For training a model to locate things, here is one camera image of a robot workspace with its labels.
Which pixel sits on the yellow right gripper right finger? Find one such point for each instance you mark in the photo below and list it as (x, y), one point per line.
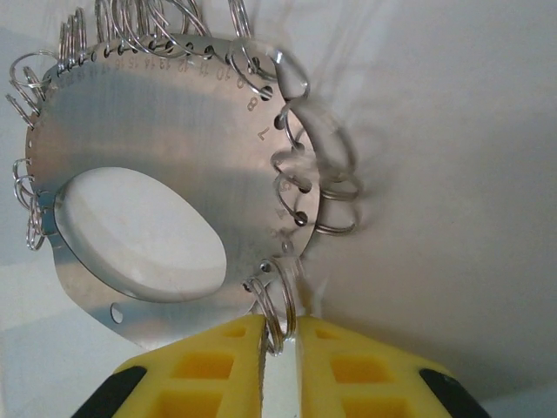
(374, 374)

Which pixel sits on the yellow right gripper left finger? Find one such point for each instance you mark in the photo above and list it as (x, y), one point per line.
(196, 379)

